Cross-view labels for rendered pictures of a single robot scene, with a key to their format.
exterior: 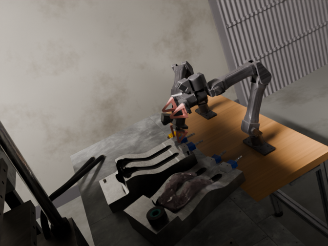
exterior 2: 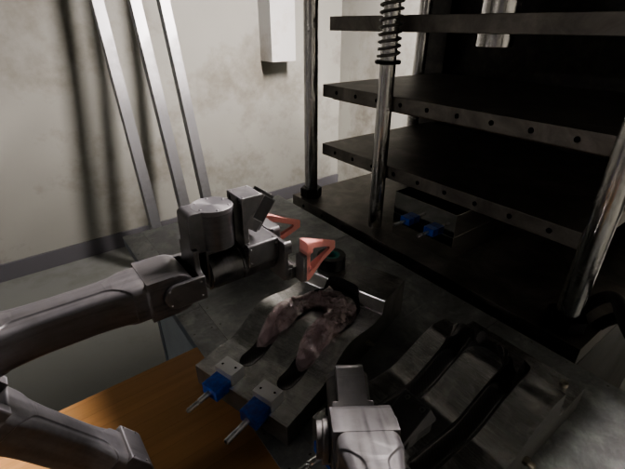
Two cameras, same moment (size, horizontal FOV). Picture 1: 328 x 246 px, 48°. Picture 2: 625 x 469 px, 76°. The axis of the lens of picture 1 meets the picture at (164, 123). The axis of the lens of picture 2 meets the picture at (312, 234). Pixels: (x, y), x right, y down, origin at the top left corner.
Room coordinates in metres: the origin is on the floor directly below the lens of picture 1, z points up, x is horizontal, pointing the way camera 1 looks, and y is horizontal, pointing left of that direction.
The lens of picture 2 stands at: (2.06, -0.29, 1.52)
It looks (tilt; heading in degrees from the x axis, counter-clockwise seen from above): 28 degrees down; 154
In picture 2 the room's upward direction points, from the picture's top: straight up
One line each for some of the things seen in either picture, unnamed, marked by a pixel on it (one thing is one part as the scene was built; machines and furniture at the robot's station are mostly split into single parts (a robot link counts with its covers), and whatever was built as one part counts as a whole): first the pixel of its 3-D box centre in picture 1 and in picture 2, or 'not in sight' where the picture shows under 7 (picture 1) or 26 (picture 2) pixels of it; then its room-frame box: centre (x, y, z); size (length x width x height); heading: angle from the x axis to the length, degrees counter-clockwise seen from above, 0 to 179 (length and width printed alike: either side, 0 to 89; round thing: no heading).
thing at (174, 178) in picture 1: (182, 187); (312, 314); (1.37, 0.03, 0.90); 0.26 x 0.18 x 0.08; 118
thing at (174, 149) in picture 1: (145, 168); (456, 404); (1.70, 0.19, 0.87); 0.50 x 0.26 x 0.14; 101
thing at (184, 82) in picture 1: (184, 92); (255, 222); (1.54, -0.14, 1.25); 0.07 x 0.06 x 0.11; 12
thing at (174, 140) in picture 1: (184, 138); not in sight; (1.80, -0.07, 0.89); 0.13 x 0.05 x 0.05; 101
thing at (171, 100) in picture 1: (172, 107); (306, 248); (1.55, -0.06, 1.20); 0.09 x 0.07 x 0.07; 102
